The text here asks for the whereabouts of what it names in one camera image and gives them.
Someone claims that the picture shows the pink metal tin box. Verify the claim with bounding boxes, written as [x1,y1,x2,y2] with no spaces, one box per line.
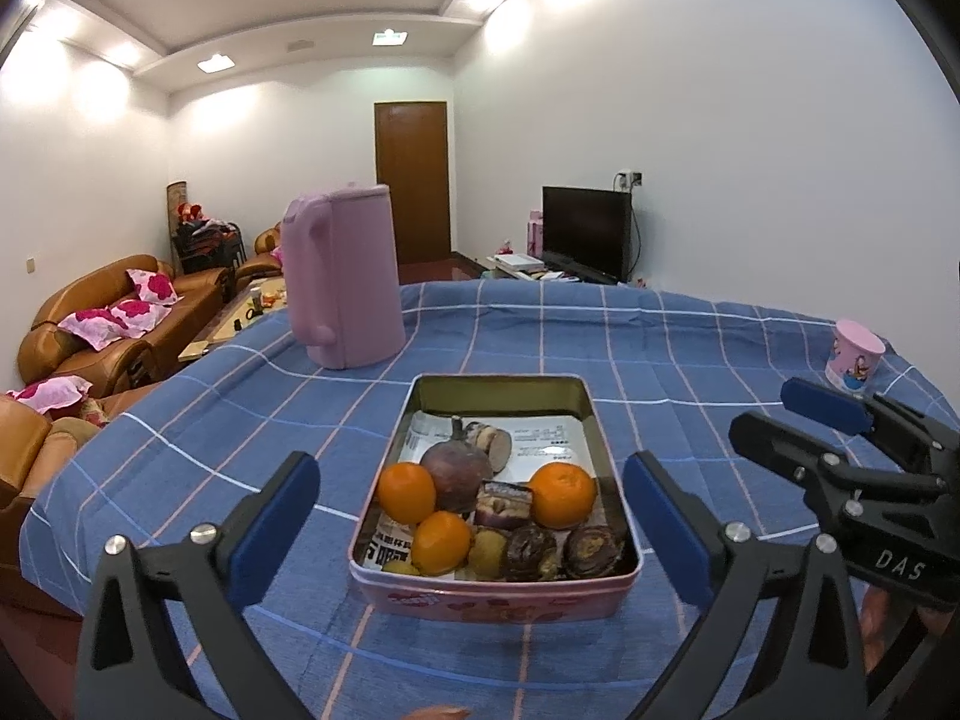
[348,376,643,622]

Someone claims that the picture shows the yam slice in tin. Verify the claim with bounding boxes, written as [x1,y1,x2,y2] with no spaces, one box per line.
[466,421,512,475]

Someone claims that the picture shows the black television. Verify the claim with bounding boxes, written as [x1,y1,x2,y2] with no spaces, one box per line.
[542,185,633,284]

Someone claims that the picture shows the low TV stand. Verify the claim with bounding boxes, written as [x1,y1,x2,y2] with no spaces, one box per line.
[483,254,586,283]

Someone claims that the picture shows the wooden coffee table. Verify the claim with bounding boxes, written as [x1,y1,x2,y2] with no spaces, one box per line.
[178,277,286,366]

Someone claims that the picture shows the right hand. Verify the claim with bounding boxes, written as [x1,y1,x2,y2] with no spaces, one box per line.
[859,587,953,673]

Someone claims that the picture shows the cut purple yam piece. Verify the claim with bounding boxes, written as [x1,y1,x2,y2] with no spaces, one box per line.
[473,481,534,532]

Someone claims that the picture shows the dark passion fruit in tin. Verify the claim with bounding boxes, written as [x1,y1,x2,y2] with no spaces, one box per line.
[562,523,623,580]

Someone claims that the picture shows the brown leather armchair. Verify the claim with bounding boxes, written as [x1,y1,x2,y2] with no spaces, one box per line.
[235,224,283,291]

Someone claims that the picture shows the large orange in tin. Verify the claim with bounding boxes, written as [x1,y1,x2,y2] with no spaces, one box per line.
[527,461,597,532]

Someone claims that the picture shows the white printed paper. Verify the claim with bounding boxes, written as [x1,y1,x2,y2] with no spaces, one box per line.
[356,411,607,571]

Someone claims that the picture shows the brown wooden door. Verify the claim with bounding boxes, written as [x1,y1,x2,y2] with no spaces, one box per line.
[374,101,452,265]

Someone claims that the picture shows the pink electric kettle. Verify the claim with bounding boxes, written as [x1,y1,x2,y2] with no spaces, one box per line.
[281,185,405,371]

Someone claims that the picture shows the purple mangosteen in tin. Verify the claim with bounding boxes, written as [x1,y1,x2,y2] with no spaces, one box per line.
[420,416,493,514]

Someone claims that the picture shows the small orange in tin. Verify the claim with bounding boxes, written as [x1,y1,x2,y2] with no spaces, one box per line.
[376,461,436,527]

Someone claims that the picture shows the pink floral cushion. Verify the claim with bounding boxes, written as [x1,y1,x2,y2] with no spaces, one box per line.
[57,299,171,351]

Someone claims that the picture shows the left hand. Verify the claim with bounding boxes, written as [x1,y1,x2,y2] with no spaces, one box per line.
[404,706,470,720]

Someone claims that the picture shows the brown leather sofa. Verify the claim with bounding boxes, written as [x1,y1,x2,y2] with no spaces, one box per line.
[16,254,233,397]

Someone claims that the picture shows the pink cartoon mug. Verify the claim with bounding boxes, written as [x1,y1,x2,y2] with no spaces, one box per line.
[825,319,887,394]

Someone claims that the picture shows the yellow-green kiwi in tin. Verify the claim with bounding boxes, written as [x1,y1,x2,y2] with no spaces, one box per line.
[467,530,508,580]

